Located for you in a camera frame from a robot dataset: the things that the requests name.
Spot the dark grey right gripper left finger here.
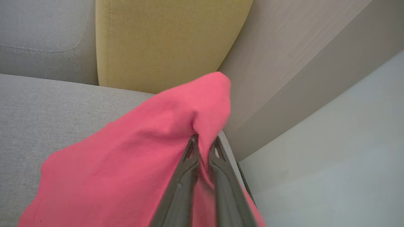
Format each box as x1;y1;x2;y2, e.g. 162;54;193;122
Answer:
148;134;201;227

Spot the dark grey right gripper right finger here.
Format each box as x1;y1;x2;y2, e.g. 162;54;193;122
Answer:
207;136;258;227

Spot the red jersey with white sleeves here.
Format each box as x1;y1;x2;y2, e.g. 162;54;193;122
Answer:
17;72;266;227

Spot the grey and yellow sofa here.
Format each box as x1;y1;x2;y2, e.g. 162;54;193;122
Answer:
0;74;254;227

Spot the yellow sofa back cushion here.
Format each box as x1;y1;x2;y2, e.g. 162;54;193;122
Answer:
95;0;254;95

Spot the grey sofa seat cushion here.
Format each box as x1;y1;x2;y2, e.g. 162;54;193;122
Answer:
0;0;99;86

